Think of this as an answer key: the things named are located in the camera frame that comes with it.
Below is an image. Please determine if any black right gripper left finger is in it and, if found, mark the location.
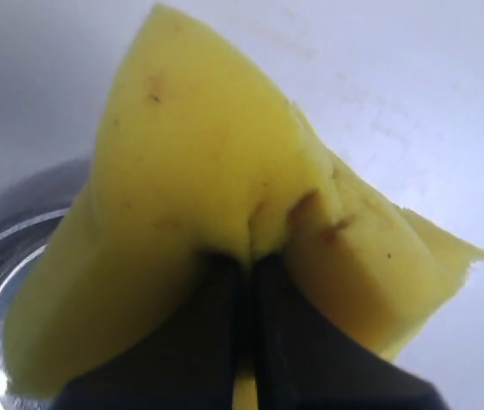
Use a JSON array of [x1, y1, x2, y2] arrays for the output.
[[55, 255, 242, 409]]

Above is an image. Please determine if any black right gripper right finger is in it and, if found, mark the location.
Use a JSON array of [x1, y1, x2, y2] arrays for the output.
[[252, 256, 447, 410]]

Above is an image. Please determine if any yellow sponge block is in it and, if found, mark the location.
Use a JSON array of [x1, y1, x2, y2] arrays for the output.
[[3, 4, 484, 399]]

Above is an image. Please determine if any stainless steel round dish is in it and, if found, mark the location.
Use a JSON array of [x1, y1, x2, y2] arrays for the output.
[[0, 157, 90, 409]]

